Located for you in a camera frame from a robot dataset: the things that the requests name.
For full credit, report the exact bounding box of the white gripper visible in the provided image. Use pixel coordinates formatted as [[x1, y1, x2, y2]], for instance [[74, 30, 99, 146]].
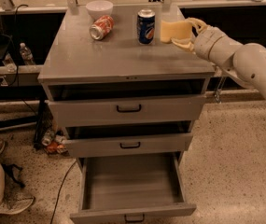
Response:
[[171, 18, 229, 61]]

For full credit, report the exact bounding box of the yellow sponge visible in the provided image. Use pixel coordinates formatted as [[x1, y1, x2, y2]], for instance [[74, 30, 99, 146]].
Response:
[[161, 21, 192, 43]]

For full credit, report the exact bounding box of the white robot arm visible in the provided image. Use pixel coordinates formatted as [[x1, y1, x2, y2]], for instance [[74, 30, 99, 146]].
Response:
[[170, 18, 266, 100]]

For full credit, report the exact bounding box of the grey top drawer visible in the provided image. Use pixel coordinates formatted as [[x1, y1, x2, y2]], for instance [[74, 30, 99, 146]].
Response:
[[49, 94, 205, 127]]

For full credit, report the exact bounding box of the grey drawer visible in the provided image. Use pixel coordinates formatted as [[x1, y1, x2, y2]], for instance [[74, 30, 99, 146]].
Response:
[[63, 121, 193, 158], [49, 94, 205, 127], [70, 153, 196, 224]]

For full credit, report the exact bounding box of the grey drawer cabinet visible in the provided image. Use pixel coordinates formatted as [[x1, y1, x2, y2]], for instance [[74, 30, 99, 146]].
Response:
[[37, 4, 216, 173]]

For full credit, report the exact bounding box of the grey middle drawer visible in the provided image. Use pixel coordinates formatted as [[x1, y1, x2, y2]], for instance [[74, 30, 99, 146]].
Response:
[[63, 121, 193, 158]]

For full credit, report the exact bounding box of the grey bottom drawer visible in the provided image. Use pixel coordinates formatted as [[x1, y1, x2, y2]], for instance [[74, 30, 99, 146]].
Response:
[[70, 153, 196, 224]]

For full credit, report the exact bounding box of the blue pepsi can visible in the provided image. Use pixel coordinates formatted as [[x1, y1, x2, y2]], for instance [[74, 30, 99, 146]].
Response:
[[137, 8, 155, 45]]

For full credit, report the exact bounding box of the orange soda can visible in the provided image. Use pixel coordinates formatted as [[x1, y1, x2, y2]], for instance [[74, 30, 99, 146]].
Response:
[[90, 15, 114, 40]]

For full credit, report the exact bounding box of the white bowl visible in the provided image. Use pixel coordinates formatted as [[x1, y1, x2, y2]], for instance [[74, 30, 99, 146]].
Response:
[[86, 0, 114, 20]]

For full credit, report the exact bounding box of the clear water bottle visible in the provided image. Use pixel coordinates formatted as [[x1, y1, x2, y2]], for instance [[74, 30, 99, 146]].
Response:
[[20, 43, 35, 65]]

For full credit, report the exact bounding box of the pile of cans on floor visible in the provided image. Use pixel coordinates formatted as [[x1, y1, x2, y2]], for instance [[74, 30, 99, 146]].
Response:
[[41, 129, 67, 154]]

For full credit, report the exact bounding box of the grey sneaker shoe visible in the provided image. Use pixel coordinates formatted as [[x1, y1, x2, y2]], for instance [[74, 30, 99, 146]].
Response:
[[0, 189, 35, 215]]

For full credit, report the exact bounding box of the black floor cable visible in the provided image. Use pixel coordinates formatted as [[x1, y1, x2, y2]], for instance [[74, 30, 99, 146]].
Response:
[[49, 160, 77, 224]]

